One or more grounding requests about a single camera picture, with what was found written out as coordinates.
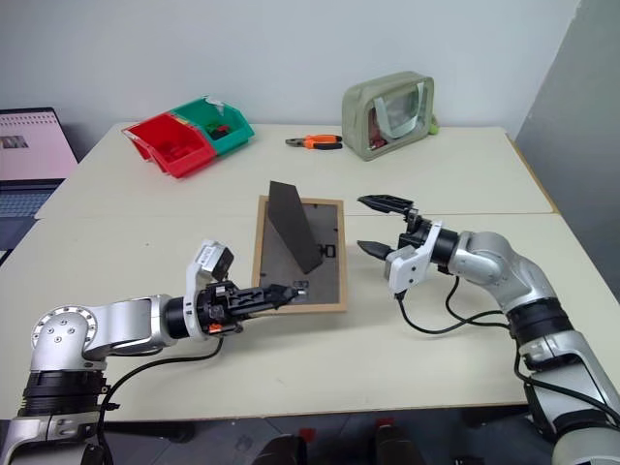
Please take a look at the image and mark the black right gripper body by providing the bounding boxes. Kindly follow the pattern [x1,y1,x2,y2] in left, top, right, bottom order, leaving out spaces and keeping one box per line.
[381,207,433,283]

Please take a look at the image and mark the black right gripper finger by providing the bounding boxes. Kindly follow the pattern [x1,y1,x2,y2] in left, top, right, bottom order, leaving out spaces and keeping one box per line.
[356,194,416,218]
[356,239,392,264]

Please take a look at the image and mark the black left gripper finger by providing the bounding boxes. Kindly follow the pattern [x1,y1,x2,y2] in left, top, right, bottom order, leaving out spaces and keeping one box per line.
[259,283,309,299]
[250,294,302,315]

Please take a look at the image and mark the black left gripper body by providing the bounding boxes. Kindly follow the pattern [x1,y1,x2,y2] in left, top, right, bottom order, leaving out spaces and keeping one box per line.
[196,282,265,336]

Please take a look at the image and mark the olive green clear pouch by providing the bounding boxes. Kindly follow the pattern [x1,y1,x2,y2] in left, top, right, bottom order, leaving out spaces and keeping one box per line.
[340,71,436,163]

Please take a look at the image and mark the green plastic storage bin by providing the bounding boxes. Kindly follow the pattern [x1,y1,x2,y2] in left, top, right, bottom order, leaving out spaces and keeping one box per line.
[169,96,256,158]

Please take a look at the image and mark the red plastic storage bin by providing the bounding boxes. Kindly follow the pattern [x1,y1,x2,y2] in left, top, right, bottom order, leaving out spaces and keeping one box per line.
[120,112,217,180]

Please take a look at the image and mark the small parts in bin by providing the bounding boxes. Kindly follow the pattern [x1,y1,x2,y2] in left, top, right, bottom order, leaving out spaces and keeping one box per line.
[204,120,236,142]

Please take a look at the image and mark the grey partition panel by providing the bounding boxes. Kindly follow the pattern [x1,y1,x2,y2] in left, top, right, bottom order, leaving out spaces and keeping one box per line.
[512,0,620,275]

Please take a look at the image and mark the open laptop pink screen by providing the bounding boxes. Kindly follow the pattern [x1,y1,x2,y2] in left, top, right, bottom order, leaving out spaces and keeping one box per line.
[0,107,79,266]

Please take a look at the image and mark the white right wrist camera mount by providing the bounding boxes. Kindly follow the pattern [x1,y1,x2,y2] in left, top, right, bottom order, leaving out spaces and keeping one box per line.
[386,221,444,297]

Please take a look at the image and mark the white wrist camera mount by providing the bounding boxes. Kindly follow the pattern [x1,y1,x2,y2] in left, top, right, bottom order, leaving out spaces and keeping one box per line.
[386,221,444,297]
[182,237,236,340]

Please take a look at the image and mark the wooden picture frame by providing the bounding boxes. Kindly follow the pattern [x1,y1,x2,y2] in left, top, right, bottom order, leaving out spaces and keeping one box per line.
[250,180,350,314]

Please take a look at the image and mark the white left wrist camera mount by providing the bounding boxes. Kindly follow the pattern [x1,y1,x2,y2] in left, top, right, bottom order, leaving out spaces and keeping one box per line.
[182,237,236,340]

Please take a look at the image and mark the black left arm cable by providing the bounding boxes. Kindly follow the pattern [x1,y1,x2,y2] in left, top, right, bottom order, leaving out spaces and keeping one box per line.
[94,336,225,465]

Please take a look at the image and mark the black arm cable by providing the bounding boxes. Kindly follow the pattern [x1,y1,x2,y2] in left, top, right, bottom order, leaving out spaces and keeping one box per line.
[394,274,612,414]
[94,336,225,465]

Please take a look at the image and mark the orange black handled pliers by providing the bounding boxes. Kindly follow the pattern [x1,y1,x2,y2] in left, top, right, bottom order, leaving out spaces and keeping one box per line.
[285,134,345,152]

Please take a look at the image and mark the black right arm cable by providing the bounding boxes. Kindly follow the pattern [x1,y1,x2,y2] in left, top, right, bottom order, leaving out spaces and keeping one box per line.
[394,274,612,414]

